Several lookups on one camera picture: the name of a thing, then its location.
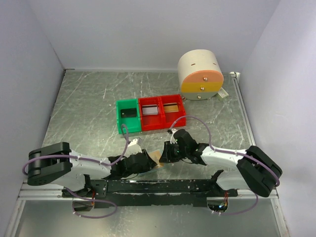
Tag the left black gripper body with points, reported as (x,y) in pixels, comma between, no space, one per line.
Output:
(143,169)

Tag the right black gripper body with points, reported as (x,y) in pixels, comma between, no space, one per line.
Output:
(182,152)

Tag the mint green card holder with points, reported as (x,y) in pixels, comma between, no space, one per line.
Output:
(150,171)

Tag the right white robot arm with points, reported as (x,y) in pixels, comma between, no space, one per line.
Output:
(249,169)

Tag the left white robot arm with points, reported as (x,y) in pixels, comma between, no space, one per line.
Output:
(58,164)

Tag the black card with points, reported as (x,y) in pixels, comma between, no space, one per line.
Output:
(128,113)

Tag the white magnetic stripe card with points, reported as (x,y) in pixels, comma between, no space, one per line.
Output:
(150,110)

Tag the right red plastic bin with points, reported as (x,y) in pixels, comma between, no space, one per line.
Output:
(171,117)

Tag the red plastic bin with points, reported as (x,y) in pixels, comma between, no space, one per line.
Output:
(151,122)
(171,117)

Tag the middle red plastic bin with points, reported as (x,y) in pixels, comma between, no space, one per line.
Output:
(151,122)

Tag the green plastic bin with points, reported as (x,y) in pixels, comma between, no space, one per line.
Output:
(133,124)

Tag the small white tag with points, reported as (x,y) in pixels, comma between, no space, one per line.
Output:
(222,93)

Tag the beige cylindrical drawer cabinet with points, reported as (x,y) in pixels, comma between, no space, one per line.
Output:
(199,74)

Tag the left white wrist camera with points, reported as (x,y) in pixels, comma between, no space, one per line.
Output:
(133,147)

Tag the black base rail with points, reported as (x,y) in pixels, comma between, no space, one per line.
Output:
(156,192)

